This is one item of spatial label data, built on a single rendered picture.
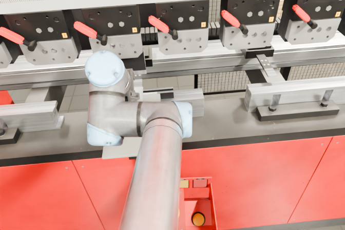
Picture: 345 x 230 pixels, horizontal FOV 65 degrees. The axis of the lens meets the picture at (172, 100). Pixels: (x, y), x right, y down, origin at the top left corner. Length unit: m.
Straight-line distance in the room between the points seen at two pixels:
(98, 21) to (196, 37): 0.29
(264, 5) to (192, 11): 0.21
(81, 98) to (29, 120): 1.56
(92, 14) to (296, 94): 0.77
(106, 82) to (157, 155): 0.20
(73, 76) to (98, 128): 0.74
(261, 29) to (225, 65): 0.41
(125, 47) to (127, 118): 0.34
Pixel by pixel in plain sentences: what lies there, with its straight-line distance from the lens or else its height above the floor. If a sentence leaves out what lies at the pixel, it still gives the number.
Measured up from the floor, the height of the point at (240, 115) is 0.88.
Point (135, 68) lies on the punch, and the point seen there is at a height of 1.11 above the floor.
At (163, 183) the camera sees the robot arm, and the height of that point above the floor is 1.30.
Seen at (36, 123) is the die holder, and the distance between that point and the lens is 1.14.
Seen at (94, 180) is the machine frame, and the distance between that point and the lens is 1.17.
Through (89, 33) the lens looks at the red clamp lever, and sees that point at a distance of 0.79.
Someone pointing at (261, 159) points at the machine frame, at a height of 0.73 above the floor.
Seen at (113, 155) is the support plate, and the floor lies 1.00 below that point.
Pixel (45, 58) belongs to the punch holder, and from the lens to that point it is 0.91.
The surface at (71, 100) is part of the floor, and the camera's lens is 2.68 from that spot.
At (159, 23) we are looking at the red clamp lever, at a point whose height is 1.30.
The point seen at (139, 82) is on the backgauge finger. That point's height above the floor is 1.00.
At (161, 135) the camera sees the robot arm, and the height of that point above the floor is 1.28.
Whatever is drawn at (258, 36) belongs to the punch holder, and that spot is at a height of 1.21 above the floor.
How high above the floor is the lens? 1.63
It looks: 42 degrees down
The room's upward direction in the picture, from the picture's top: 3 degrees counter-clockwise
